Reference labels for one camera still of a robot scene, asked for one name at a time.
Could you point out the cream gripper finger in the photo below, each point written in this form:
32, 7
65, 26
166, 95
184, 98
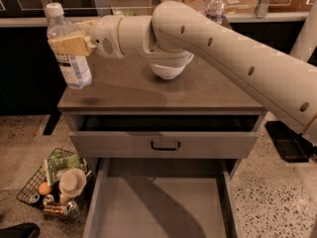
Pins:
74, 45
84, 25

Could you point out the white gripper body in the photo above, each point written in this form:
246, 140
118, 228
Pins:
104, 35

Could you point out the blue label plastic bottle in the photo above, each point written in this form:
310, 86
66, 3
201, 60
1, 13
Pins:
75, 69

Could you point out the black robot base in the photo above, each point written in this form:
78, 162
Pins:
291, 147

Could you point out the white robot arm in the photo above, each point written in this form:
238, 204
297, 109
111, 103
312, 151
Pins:
175, 33

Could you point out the grey top drawer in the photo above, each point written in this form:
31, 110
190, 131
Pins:
194, 145

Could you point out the grey drawer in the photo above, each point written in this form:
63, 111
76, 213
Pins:
194, 145
162, 198

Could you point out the clear water bottle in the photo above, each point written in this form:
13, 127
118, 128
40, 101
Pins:
215, 11

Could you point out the grey drawer cabinet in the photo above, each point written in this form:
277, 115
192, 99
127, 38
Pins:
126, 94

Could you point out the grey middle drawer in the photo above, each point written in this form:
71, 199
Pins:
162, 198

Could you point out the white ceramic bowl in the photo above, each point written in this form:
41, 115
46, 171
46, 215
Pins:
169, 69

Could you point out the green snack packet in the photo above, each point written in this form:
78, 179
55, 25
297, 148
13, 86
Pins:
59, 162

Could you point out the beige round lid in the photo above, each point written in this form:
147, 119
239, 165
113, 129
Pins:
72, 182

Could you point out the orange fruit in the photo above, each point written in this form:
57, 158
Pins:
44, 189

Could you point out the silver soda can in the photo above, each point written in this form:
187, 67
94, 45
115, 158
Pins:
48, 199

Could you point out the brown drink can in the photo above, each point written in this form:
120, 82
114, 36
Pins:
56, 209

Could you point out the black object floor corner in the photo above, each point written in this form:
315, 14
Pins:
25, 230

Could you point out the black drawer handle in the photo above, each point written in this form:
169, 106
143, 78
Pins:
165, 146

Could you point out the black wire basket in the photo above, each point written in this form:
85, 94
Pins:
29, 193

